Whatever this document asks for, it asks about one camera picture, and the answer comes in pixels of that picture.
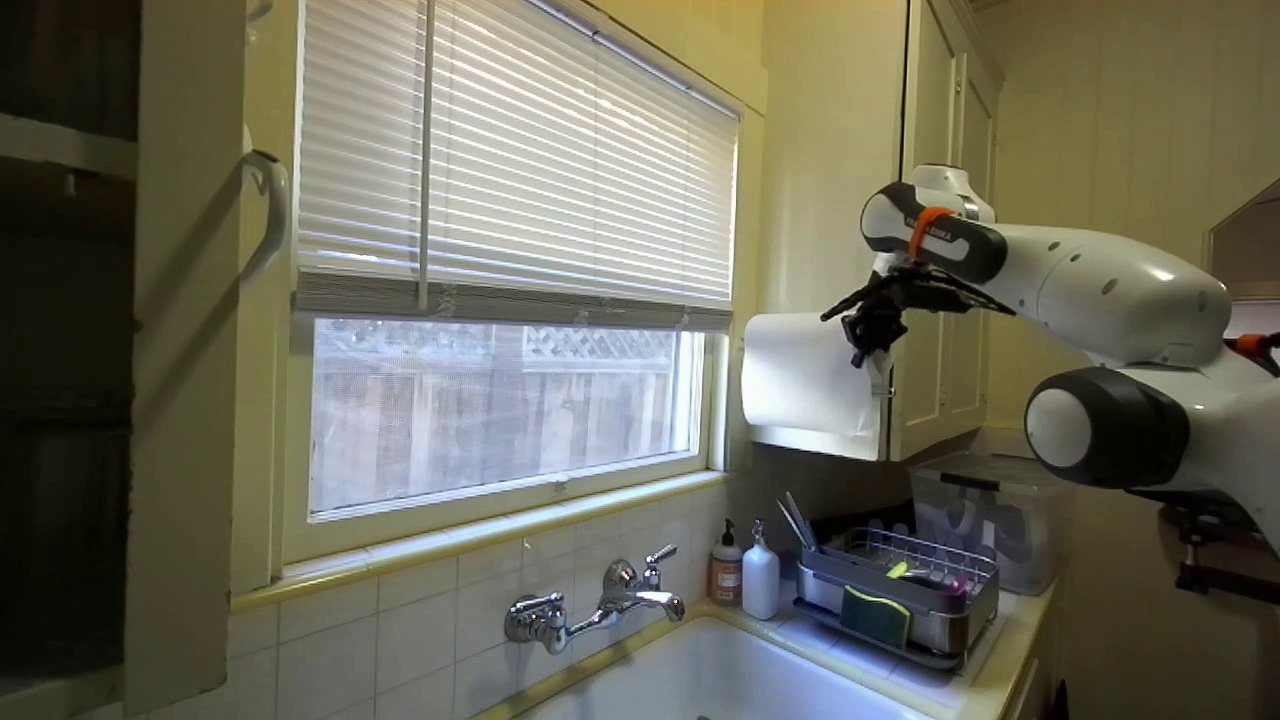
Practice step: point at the black stereo camera on mount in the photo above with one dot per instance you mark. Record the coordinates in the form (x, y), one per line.
(1220, 563)

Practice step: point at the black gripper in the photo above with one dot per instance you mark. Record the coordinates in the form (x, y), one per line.
(884, 307)

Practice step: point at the white ceramic sink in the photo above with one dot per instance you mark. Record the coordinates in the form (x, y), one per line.
(705, 683)

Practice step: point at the window with white frame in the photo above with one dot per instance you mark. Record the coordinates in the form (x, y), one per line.
(495, 406)

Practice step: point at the silver kitchen utensil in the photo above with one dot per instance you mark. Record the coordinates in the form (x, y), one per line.
(799, 523)

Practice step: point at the yellow green sponge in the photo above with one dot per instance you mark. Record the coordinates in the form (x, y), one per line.
(877, 619)

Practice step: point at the chrome wall faucet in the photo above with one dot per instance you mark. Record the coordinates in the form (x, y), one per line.
(621, 584)

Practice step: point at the white window blind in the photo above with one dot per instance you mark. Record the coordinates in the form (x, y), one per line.
(535, 174)

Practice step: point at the clear plastic storage container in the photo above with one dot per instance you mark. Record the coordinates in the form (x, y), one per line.
(1015, 523)

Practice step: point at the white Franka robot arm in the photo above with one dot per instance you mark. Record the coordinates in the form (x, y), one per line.
(1132, 300)

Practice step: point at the brown pump soap bottle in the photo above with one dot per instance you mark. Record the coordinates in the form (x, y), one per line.
(721, 571)

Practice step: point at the cream cabinet with open shelf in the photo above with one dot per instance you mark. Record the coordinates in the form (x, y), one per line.
(184, 345)

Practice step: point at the white pump soap bottle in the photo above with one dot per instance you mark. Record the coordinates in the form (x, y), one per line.
(761, 580)

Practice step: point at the white paper towel roll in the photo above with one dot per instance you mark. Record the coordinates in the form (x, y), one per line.
(803, 394)

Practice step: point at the metal dish rack caddy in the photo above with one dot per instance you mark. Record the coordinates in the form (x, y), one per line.
(935, 604)

